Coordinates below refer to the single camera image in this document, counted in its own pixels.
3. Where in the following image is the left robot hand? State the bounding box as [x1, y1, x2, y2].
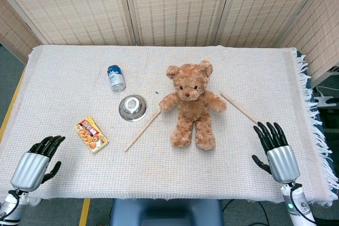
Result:
[10, 135, 66, 193]

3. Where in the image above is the yellow snack box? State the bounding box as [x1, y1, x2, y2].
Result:
[74, 116, 110, 155]

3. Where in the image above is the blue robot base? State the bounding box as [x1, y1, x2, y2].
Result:
[109, 198, 224, 226]

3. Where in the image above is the woven folding screen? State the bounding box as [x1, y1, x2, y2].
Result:
[0, 0, 339, 81]

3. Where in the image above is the wooden drumstick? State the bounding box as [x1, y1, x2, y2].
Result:
[124, 109, 162, 152]
[220, 92, 259, 124]

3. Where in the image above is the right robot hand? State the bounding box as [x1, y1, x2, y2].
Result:
[252, 121, 301, 184]

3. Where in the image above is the blue and silver drink can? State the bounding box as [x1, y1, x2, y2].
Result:
[106, 64, 127, 92]

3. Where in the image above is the white woven fringed tablecloth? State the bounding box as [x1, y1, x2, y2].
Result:
[0, 44, 338, 207]

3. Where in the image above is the brown teddy bear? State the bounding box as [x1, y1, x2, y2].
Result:
[158, 60, 228, 151]

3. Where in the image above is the stainless steel bowl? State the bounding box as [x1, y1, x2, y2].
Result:
[118, 94, 149, 123]

